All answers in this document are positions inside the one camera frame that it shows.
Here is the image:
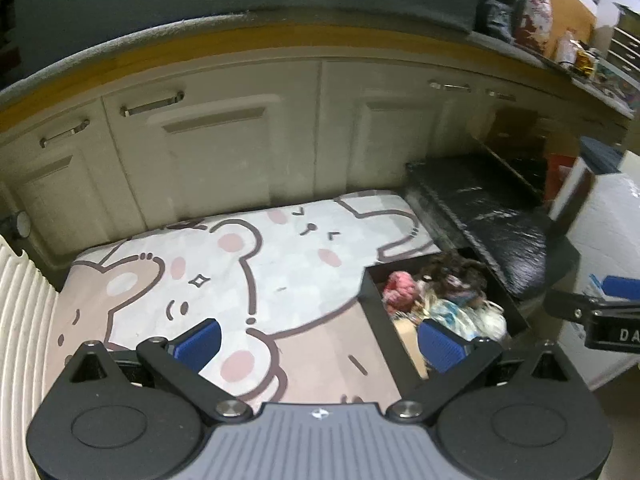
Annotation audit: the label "white ribbed mattress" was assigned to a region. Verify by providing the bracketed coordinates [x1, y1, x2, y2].
[0, 240, 58, 479]

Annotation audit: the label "red snack bag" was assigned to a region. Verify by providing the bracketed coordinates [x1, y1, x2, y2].
[544, 154, 576, 202]

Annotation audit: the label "pink knitted toy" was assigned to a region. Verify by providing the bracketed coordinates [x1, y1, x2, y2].
[382, 271, 424, 315]

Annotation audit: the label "cream cabinet fronts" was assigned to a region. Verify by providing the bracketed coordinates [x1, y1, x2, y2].
[1, 56, 628, 270]

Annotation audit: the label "dark brown yarn scrunchie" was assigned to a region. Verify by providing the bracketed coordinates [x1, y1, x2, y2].
[419, 250, 487, 304]

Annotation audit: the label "blue gold drawstring pouch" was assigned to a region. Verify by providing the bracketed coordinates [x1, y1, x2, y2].
[427, 299, 484, 341]

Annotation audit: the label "white cardboard package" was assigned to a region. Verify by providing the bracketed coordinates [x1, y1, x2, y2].
[550, 146, 639, 390]

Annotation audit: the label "cartoon bear floor mat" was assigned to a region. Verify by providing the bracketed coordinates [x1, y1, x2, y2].
[46, 191, 437, 406]

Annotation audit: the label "black storage box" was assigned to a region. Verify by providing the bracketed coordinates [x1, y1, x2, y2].
[358, 247, 528, 394]

